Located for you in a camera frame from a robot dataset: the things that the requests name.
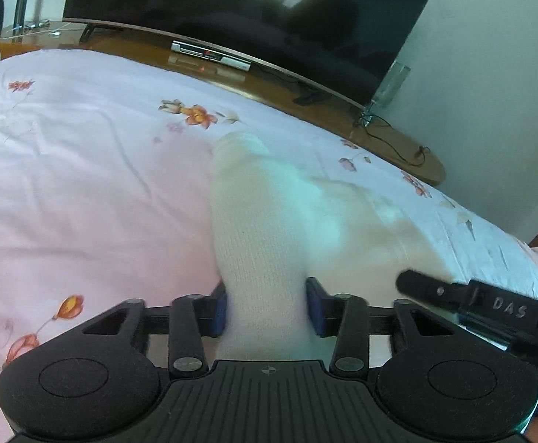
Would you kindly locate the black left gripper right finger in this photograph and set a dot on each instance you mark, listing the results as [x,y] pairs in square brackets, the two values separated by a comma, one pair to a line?
[326,312]

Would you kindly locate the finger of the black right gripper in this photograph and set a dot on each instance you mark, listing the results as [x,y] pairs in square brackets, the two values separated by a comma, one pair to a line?
[432,291]

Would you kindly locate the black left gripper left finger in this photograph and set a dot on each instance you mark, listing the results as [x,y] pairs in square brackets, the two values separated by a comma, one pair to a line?
[211,311]

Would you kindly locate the cream white knit garment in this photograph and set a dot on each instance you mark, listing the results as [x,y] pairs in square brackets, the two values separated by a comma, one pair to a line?
[275,226]

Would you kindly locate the pink floral bed sheet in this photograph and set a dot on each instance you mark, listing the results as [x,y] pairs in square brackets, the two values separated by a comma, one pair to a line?
[105,185]

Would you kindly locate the clear glass vase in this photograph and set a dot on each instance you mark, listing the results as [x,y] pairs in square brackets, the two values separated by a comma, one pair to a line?
[388,88]

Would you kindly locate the wooden TV stand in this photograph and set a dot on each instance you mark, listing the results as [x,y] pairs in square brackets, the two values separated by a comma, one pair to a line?
[268,86]

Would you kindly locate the silver set-top box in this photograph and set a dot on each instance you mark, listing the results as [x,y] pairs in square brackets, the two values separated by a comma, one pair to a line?
[210,55]

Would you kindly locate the large curved black television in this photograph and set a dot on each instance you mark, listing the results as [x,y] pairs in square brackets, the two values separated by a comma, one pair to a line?
[345,47]

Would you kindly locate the glass tray with items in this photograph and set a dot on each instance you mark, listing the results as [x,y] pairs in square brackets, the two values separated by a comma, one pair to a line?
[32,28]

